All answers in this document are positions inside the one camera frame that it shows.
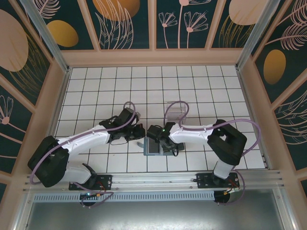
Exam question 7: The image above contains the black credit card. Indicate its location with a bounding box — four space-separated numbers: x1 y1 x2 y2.
148 141 161 154

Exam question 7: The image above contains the aluminium corner post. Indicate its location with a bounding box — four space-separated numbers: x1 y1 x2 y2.
236 0 276 70
20 0 73 73

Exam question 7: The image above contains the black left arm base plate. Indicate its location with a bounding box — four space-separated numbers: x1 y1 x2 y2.
69 174 113 191

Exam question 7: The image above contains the aluminium frame bar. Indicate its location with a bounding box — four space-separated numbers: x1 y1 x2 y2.
13 191 34 230
273 184 299 230

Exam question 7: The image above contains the clear acrylic box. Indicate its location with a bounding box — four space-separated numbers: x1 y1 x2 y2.
165 102 188 120

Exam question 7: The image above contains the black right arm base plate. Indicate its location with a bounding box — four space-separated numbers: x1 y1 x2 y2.
196 172 240 189

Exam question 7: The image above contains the grey metal sheet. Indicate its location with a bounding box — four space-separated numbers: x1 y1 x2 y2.
24 200 291 230

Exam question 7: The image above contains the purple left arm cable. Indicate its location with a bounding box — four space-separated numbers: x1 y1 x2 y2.
30 101 139 209

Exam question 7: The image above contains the grey slotted cable duct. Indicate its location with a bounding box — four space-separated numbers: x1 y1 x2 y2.
33 191 216 202

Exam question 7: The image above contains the blue card holder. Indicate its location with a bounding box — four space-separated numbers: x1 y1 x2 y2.
143 139 174 157

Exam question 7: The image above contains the aluminium mounting rail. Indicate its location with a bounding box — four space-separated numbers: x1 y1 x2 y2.
23 169 290 192

